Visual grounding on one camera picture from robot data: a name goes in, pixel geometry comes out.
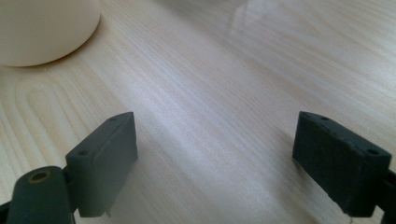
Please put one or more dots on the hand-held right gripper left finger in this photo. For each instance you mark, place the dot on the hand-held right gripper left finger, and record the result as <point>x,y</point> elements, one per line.
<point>102,165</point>

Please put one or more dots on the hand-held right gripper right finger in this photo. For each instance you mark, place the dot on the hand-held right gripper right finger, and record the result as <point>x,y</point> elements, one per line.
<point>339,168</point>

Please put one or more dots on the cream round bowl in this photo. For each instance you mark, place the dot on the cream round bowl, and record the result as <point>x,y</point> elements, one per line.
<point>43,29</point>

